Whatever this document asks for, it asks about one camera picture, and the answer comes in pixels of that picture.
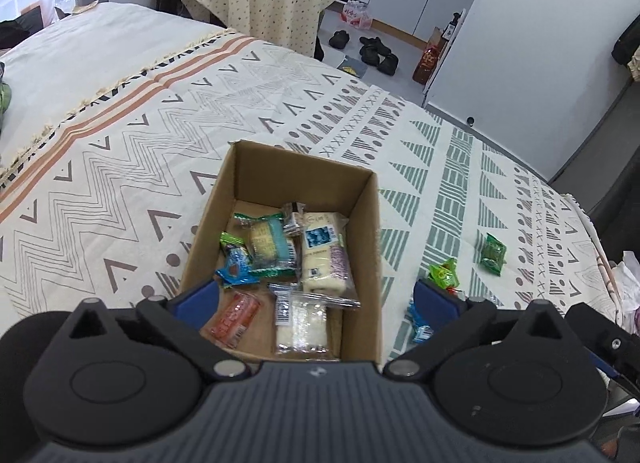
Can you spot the black slipper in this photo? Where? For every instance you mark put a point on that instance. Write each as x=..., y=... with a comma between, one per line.
x=339, y=40

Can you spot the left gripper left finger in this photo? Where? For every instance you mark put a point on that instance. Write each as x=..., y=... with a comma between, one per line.
x=177, y=323

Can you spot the white rice cracker packet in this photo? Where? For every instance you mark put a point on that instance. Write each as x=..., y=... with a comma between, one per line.
x=301, y=321

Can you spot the yellow cake teal packet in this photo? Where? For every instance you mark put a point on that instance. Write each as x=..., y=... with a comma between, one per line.
x=272, y=252

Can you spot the light green snack packet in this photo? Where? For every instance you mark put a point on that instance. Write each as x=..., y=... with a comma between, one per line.
x=445, y=276

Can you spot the red blue striped snack packet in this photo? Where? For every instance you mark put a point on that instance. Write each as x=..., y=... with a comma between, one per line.
x=420, y=331

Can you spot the red bottle pack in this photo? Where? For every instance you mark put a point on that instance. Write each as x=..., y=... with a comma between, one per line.
x=355, y=13

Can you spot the dark green snack packet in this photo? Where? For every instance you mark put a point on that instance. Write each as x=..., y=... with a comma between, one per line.
x=493, y=254

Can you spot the patterned bed blanket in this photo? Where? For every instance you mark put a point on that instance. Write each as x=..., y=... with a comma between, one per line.
x=107, y=202

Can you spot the pile of black shoes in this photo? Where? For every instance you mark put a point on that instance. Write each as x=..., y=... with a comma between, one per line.
x=374, y=53

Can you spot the white bed sheet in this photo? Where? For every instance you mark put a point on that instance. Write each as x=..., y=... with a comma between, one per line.
x=52, y=72

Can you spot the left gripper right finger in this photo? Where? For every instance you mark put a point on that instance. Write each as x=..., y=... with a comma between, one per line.
x=457, y=324

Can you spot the blue candy packet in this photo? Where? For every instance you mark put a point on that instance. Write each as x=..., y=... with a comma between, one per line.
x=237, y=268

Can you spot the brown cardboard box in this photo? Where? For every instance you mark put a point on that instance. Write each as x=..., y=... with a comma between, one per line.
x=257, y=179

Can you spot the red oil jug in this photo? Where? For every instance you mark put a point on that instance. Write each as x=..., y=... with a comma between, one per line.
x=427, y=64

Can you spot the orange red snack packet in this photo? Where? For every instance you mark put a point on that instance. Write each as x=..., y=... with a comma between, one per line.
x=231, y=323

